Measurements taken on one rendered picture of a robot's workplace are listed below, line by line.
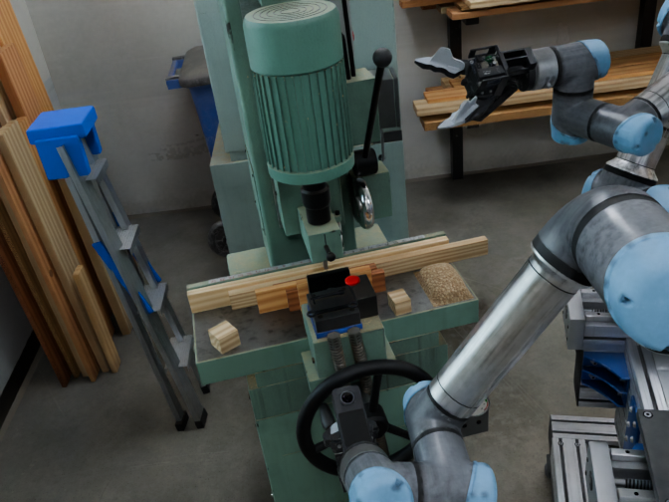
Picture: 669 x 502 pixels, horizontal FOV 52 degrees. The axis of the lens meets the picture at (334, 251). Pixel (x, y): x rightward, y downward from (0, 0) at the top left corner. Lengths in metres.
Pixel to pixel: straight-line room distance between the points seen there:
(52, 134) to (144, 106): 1.79
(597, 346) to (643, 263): 0.96
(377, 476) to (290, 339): 0.57
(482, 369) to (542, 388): 1.64
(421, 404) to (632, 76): 2.81
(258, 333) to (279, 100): 0.49
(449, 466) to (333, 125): 0.65
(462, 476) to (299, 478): 0.78
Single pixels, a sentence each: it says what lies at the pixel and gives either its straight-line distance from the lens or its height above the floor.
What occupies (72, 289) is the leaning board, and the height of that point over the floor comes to 0.42.
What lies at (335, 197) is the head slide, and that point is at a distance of 1.54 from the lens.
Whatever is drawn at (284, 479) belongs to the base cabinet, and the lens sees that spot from 1.68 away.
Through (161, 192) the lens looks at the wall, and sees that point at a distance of 4.03.
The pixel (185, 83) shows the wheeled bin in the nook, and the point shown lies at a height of 0.92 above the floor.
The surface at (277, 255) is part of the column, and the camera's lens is 1.69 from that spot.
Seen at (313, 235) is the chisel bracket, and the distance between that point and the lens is 1.42.
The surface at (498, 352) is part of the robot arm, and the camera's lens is 0.96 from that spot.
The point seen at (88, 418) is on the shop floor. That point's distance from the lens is 2.81.
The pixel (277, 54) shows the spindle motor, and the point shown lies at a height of 1.45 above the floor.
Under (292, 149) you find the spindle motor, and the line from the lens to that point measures 1.30.
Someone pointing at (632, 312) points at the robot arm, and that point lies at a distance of 0.76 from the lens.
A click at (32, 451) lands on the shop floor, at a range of 2.79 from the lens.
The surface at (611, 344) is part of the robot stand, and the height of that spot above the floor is 0.71.
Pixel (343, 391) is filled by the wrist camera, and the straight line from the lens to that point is 1.10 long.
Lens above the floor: 1.77
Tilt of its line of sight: 31 degrees down
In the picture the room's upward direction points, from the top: 7 degrees counter-clockwise
